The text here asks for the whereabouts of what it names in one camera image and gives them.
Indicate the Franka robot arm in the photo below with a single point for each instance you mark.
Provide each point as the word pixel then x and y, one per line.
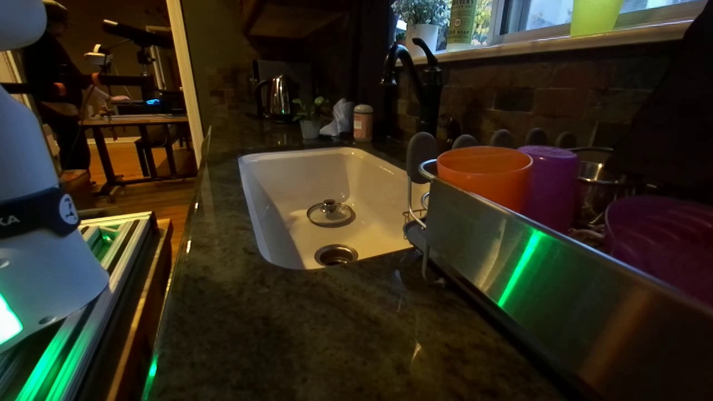
pixel 36 267

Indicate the orange plastic cup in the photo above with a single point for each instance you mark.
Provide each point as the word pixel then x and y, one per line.
pixel 483 174

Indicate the purple plastic cup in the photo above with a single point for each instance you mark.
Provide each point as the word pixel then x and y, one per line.
pixel 554 184

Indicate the metal dish drying rack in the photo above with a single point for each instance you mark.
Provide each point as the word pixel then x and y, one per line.
pixel 564 296

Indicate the metal sink stopper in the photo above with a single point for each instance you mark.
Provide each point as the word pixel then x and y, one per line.
pixel 331 211

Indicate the white ceramic sink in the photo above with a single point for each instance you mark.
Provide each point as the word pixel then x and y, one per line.
pixel 298 184

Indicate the red lidded canister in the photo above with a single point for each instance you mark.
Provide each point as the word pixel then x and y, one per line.
pixel 362 122

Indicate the striped dish cloth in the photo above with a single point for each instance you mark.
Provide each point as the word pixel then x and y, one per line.
pixel 340 118

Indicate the leafy plant in white pot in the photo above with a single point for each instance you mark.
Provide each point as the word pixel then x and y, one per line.
pixel 311 122

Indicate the metal kettle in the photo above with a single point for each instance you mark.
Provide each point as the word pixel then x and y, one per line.
pixel 278 95

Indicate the dark metal faucet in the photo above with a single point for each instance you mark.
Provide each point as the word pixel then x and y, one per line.
pixel 431 89

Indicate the windowsill plant in white pot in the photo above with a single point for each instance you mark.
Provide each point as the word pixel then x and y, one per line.
pixel 422 22

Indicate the tall soap bottle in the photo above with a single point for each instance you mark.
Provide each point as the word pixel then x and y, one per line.
pixel 461 21

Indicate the wooden table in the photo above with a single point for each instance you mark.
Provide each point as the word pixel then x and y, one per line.
pixel 136 122

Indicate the shiny metal container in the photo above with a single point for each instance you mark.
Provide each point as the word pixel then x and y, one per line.
pixel 597 181

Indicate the glass window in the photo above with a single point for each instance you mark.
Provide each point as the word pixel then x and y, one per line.
pixel 543 11

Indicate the green lit robot platform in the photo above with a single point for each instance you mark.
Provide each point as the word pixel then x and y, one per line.
pixel 89 318

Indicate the purple plastic bowl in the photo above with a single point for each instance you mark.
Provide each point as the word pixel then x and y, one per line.
pixel 664 246

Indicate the person in dark clothes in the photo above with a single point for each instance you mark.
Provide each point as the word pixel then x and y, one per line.
pixel 59 95

